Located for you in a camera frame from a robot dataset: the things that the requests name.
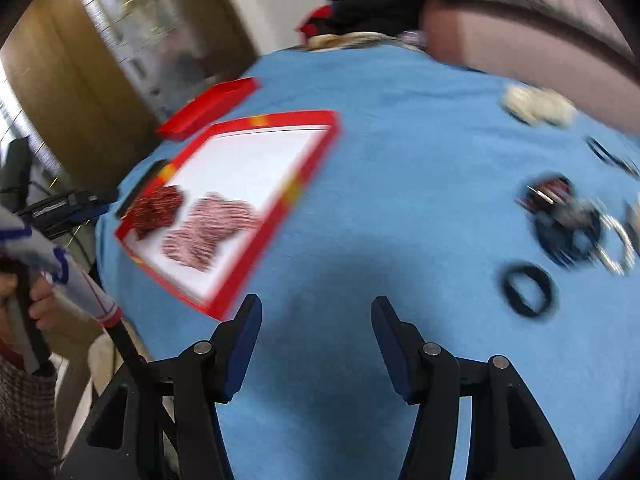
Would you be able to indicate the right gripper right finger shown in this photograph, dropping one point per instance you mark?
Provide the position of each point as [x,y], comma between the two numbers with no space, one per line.
[401,347]

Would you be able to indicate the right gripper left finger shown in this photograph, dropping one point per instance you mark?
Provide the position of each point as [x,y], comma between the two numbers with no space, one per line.
[234,342]

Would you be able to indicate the thick black hair band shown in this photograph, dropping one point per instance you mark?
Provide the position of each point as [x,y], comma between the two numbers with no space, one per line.
[528,290]

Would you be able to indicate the dark blue beaded scrunchie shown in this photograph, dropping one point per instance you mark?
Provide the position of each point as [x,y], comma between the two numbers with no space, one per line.
[567,229]

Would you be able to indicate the small white scrunchie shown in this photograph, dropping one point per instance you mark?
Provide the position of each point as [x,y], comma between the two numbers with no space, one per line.
[632,225]

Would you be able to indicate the red jewelry tray white lining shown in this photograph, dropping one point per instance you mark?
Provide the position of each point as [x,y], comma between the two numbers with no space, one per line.
[263,160]

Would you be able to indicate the dark red scrunchie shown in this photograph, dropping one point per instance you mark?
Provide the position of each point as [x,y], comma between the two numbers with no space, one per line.
[156,210]

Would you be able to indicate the black smartphone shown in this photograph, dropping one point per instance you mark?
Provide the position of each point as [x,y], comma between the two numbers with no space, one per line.
[150,174]

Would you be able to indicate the pink striped scrunchie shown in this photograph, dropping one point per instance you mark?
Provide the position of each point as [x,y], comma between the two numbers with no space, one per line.
[212,220]

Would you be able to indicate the blue bed cover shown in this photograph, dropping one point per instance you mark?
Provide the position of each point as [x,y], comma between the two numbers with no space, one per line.
[416,201]

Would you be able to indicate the wooden glass door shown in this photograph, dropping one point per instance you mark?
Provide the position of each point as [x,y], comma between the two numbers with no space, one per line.
[94,79]

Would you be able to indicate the red box lid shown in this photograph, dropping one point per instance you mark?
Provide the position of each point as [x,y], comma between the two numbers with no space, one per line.
[209,106]

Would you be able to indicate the large cream scrunchie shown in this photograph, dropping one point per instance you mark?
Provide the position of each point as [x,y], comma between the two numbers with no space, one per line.
[534,106]

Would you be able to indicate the patterned beige blanket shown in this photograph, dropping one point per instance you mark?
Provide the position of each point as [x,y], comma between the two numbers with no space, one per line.
[415,41]

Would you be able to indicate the pink mattress bolster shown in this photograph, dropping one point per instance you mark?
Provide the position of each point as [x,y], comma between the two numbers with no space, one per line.
[532,48]

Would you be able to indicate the black and red clothes pile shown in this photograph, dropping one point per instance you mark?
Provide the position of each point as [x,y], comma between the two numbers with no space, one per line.
[342,17]

